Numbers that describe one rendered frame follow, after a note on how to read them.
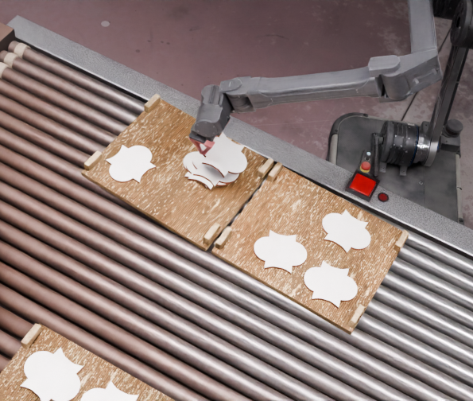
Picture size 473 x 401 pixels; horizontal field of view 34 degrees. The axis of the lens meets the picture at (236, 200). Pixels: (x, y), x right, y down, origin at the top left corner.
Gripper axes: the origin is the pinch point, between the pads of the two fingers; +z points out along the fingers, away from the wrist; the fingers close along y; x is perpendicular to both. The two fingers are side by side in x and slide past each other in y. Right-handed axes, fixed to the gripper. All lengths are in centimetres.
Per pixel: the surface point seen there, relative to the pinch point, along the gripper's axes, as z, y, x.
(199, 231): 10.8, -19.4, -7.7
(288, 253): 10.1, -14.9, -31.2
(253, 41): 106, 148, 42
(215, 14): 106, 156, 66
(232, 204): 10.9, -7.3, -11.7
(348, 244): 10.3, -4.7, -44.3
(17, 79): 13, 4, 64
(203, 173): 8.3, -3.6, -0.8
